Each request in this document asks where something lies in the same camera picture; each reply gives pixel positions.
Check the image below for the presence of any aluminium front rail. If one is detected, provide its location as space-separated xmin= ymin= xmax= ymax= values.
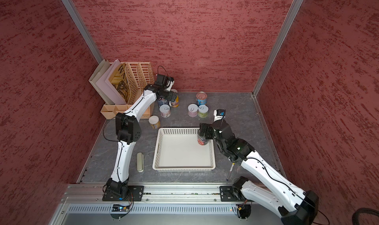
xmin=60 ymin=183 xmax=232 ymax=204

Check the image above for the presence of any dark can brown lid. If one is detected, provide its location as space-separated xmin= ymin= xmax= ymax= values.
xmin=197 ymin=131 xmax=209 ymax=146

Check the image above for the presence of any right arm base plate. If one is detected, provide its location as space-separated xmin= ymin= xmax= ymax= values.
xmin=219 ymin=186 xmax=246 ymax=203

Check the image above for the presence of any beige desk file organizer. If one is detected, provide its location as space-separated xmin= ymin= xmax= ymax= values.
xmin=101 ymin=62 xmax=155 ymax=119

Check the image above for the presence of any yellow can white lid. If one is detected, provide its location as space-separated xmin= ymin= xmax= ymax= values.
xmin=149 ymin=115 xmax=160 ymax=129

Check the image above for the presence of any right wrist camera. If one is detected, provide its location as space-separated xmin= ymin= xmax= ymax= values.
xmin=214 ymin=109 xmax=226 ymax=121

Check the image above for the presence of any yellow marker pen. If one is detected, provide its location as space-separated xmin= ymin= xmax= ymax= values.
xmin=226 ymin=163 xmax=235 ymax=182

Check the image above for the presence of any small pink white can left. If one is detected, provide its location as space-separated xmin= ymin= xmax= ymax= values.
xmin=159 ymin=104 xmax=171 ymax=118

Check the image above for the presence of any yellow patterned book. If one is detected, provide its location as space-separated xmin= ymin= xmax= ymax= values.
xmin=107 ymin=60 xmax=130 ymax=105

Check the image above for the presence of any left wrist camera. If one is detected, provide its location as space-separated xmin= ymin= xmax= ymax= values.
xmin=155 ymin=74 xmax=175 ymax=90

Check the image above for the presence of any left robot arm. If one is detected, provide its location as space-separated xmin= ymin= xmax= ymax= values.
xmin=102 ymin=83 xmax=177 ymax=201

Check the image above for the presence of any small green can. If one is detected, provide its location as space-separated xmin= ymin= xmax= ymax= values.
xmin=198 ymin=105 xmax=209 ymax=118

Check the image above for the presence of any olive pencil case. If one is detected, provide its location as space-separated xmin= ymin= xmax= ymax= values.
xmin=136 ymin=152 xmax=144 ymax=172

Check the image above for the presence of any beige folder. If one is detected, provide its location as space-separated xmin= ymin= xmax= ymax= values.
xmin=88 ymin=59 xmax=114 ymax=106

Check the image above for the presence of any lilac folder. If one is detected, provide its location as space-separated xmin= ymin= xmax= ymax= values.
xmin=89 ymin=59 xmax=127 ymax=105

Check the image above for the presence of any tall yellow blue can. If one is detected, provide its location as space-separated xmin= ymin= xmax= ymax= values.
xmin=170 ymin=89 xmax=179 ymax=108

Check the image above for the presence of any white plastic basket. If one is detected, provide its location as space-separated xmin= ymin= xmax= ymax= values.
xmin=153 ymin=127 xmax=216 ymax=172

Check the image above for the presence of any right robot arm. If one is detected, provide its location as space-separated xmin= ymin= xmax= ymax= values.
xmin=198 ymin=119 xmax=319 ymax=225

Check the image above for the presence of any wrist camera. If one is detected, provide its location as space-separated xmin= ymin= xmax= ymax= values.
xmin=155 ymin=74 xmax=175 ymax=90
xmin=214 ymin=109 xmax=226 ymax=121

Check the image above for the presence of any blue can pink lid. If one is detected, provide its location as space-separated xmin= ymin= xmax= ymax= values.
xmin=157 ymin=98 xmax=169 ymax=107
xmin=196 ymin=91 xmax=207 ymax=106

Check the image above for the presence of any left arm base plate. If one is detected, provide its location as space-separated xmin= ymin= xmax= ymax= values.
xmin=102 ymin=186 xmax=145 ymax=202

